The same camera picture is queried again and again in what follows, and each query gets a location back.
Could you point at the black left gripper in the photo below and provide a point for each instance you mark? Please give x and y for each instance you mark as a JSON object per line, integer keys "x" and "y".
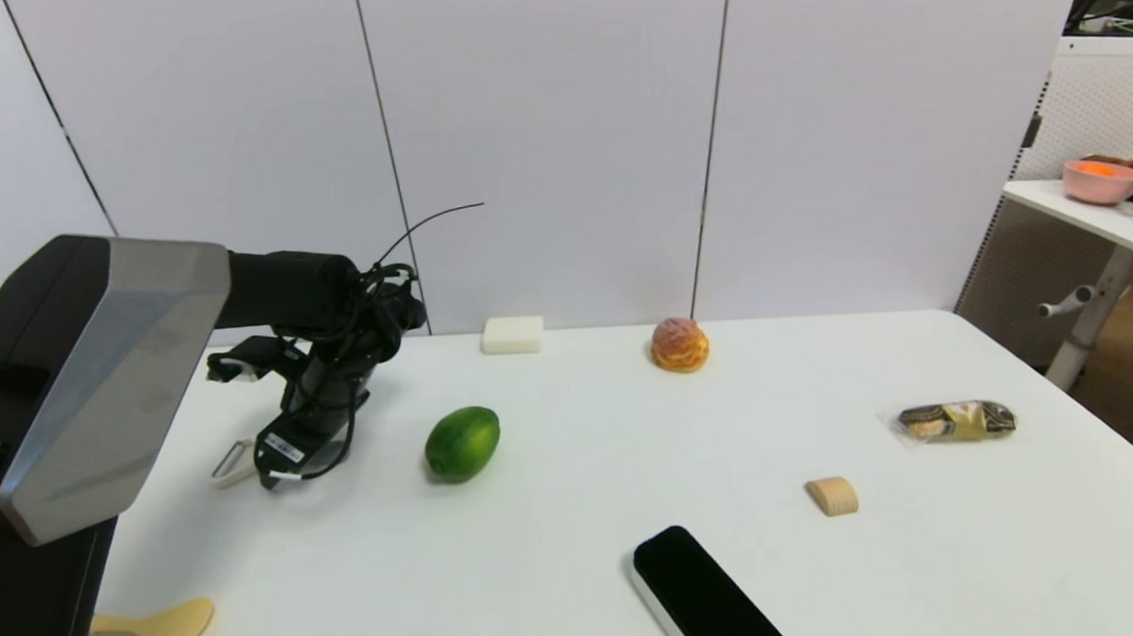
{"x": 312, "y": 419}

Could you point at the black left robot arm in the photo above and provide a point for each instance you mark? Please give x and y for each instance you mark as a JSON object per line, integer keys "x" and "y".
{"x": 114, "y": 380}

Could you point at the green lime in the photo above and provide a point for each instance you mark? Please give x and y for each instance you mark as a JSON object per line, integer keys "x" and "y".
{"x": 463, "y": 444}

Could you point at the white soap bar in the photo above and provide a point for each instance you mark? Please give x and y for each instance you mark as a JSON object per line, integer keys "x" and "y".
{"x": 512, "y": 335}

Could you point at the golden cream puff bread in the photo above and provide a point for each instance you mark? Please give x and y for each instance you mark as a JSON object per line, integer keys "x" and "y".
{"x": 679, "y": 346}

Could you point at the black rectangular device white edge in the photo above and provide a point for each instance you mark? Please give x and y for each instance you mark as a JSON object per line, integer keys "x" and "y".
{"x": 707, "y": 597}

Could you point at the small beige wooden block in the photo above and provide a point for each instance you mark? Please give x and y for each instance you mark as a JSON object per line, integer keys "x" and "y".
{"x": 834, "y": 497}

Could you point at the black gold snack packet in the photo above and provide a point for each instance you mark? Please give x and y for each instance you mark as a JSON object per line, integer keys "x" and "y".
{"x": 958, "y": 421}

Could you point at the white side table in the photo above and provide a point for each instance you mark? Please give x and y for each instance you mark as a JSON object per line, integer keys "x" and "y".
{"x": 1105, "y": 222}

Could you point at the orange item in bowl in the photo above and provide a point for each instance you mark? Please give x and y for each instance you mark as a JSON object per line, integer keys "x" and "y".
{"x": 1094, "y": 170}

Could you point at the pink bowl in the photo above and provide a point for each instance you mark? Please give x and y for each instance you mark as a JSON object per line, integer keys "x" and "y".
{"x": 1100, "y": 187}

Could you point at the white pegboard panel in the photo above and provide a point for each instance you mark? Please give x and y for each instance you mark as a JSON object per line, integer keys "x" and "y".
{"x": 1089, "y": 106}

